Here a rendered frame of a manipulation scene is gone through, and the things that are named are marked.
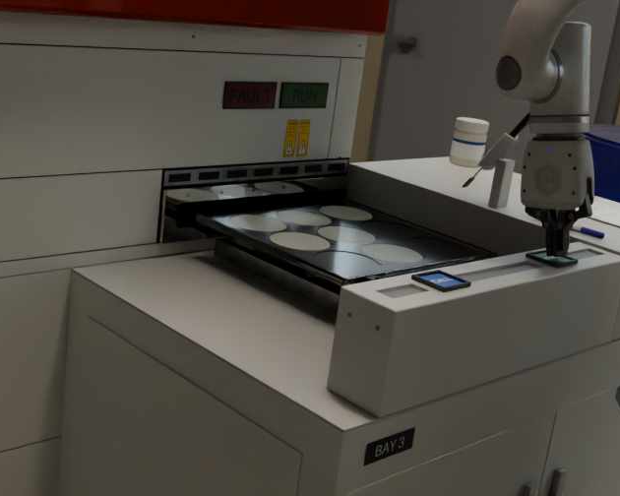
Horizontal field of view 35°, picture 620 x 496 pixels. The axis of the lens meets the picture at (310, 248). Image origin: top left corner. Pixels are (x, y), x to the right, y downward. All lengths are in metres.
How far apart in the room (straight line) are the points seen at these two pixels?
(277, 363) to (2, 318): 0.48
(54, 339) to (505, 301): 0.74
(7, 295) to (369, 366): 0.63
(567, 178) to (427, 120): 3.36
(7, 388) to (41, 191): 0.32
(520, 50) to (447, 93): 3.33
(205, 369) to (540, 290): 0.48
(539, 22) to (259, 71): 0.57
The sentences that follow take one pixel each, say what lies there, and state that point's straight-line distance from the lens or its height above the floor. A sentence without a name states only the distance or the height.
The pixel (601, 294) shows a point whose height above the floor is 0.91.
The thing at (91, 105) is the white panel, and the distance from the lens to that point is 1.56.
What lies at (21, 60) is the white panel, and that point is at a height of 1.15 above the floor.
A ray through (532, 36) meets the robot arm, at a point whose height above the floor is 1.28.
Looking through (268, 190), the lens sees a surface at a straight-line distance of 1.80.
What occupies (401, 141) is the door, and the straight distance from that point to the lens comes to 4.89.
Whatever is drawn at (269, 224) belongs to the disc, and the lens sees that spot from 1.67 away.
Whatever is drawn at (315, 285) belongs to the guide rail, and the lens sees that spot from 1.55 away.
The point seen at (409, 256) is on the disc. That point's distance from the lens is 1.60.
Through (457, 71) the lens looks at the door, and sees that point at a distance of 4.66.
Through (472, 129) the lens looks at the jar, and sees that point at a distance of 2.08.
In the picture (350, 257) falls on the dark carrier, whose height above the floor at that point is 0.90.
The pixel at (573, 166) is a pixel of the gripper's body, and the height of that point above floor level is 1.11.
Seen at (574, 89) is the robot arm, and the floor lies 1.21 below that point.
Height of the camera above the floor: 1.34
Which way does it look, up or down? 16 degrees down
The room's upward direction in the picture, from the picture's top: 8 degrees clockwise
